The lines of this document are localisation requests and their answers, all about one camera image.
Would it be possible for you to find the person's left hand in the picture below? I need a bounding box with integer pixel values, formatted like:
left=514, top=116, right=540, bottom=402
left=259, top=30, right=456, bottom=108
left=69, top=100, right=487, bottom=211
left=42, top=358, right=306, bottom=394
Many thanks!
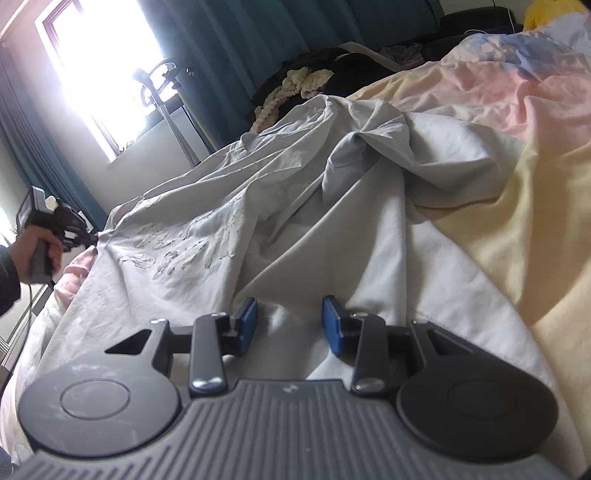
left=13, top=227, right=63, bottom=284

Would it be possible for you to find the light grey garment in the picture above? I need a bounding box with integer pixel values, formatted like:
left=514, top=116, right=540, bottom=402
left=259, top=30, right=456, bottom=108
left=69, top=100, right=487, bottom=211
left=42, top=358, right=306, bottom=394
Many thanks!
left=9, top=95, right=571, bottom=464

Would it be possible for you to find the pastel blanket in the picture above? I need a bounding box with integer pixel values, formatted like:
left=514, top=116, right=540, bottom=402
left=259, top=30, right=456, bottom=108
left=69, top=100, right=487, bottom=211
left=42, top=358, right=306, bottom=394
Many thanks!
left=54, top=9, right=591, bottom=462

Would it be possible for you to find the yellow plush toy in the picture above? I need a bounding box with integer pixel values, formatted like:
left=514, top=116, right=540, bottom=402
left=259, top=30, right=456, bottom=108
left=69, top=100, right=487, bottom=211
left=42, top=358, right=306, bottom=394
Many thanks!
left=523, top=0, right=571, bottom=31

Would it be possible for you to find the teal curtain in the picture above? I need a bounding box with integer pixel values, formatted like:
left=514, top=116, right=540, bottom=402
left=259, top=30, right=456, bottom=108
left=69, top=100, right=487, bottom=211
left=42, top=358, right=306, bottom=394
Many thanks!
left=154, top=0, right=446, bottom=155
left=0, top=46, right=109, bottom=232

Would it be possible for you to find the garment steamer stand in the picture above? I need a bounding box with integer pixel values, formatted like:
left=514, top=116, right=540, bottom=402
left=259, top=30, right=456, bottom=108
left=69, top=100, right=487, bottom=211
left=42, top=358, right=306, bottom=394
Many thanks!
left=133, top=60, right=200, bottom=168

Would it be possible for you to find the black clothing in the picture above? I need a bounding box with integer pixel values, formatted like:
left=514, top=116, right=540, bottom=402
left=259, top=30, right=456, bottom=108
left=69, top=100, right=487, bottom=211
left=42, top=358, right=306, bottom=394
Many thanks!
left=249, top=46, right=444, bottom=121

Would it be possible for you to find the window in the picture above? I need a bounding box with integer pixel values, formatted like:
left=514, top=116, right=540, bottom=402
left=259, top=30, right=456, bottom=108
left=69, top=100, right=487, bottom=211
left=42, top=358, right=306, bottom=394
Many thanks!
left=34, top=0, right=185, bottom=163

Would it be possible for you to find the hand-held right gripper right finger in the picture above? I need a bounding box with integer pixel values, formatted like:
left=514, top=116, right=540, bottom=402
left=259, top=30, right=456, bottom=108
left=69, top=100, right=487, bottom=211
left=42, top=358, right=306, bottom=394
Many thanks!
left=322, top=295, right=485, bottom=397

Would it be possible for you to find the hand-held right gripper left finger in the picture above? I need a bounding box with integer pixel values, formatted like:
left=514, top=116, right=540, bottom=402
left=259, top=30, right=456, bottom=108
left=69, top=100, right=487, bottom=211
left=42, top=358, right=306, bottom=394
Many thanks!
left=105, top=296, right=258, bottom=397

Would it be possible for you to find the cream knitted scarf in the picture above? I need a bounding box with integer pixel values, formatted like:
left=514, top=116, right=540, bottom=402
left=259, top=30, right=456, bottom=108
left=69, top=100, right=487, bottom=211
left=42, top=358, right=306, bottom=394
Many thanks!
left=254, top=67, right=335, bottom=132

